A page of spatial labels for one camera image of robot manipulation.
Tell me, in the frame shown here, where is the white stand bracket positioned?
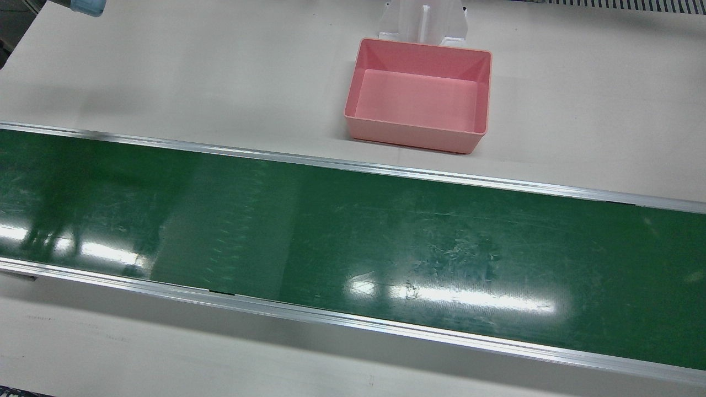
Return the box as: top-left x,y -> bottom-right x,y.
378,0 -> 469,46

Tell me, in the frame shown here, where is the grey slatted panel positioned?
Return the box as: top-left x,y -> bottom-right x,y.
513,0 -> 706,15

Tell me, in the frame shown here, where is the green conveyor belt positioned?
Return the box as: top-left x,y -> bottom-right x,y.
0,130 -> 706,371

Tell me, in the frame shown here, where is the pink plastic box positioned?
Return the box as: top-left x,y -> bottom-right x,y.
344,37 -> 493,155

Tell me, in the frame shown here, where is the aluminium conveyor rail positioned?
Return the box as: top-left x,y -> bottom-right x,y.
0,256 -> 706,387
0,121 -> 706,215

